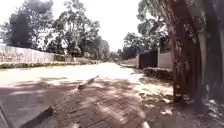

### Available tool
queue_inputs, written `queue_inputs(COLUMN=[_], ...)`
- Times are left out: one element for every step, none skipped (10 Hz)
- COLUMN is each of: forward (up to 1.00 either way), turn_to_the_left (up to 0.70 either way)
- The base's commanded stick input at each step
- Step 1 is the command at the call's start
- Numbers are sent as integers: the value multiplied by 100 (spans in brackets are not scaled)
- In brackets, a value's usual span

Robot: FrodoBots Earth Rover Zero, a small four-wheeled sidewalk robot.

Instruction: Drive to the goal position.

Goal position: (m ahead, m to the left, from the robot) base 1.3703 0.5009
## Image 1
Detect dark trees behind wall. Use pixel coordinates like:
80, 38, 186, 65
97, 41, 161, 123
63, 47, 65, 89
117, 0, 171, 62

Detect red brick path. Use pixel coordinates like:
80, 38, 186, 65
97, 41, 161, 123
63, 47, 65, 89
49, 78, 152, 128

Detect pale stained wall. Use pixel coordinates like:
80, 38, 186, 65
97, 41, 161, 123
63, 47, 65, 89
0, 44, 68, 64

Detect robot's own part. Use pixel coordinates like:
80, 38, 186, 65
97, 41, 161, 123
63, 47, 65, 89
141, 121, 151, 128
71, 122, 81, 128

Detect large tree trunk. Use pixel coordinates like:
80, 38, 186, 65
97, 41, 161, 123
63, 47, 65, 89
146, 0, 224, 108

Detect concrete kerb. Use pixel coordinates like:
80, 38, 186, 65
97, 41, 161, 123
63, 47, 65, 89
19, 74, 100, 128

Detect grey cobbled road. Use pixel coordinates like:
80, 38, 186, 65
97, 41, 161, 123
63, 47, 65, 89
0, 62, 143, 128

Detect wall with dark gate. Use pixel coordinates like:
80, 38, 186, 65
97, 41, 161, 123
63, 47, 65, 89
119, 49, 174, 71

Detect dirt verge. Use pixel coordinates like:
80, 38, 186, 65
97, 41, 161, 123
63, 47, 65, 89
131, 68, 224, 128

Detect row of roadside trees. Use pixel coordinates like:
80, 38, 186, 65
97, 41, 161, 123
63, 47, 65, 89
0, 0, 112, 62

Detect low dark hedge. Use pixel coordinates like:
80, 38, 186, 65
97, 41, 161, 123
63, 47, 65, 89
142, 66, 174, 82

